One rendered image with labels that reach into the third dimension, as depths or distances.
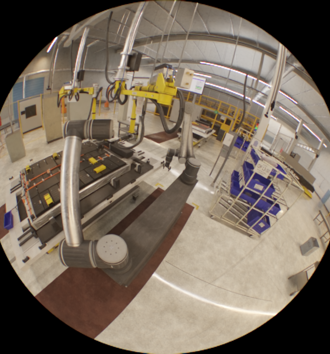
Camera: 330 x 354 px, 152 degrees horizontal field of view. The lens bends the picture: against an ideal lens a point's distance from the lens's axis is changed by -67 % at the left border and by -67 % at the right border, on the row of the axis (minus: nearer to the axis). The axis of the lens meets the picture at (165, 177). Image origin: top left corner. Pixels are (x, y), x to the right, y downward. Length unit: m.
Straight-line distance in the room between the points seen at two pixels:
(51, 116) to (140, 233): 5.60
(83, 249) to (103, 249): 0.14
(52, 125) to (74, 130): 5.16
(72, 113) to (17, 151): 2.86
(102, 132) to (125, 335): 2.33
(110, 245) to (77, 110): 5.90
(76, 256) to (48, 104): 5.58
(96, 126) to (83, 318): 2.27
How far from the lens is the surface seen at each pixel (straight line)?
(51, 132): 6.13
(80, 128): 0.92
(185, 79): 0.70
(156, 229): 1.27
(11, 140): 5.82
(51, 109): 5.97
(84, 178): 1.66
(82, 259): 0.86
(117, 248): 0.79
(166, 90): 0.83
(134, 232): 1.23
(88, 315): 2.16
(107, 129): 0.88
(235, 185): 2.89
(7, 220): 2.10
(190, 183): 1.87
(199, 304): 2.24
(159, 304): 2.05
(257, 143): 4.14
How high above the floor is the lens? 2.01
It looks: 36 degrees down
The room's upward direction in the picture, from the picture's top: 15 degrees clockwise
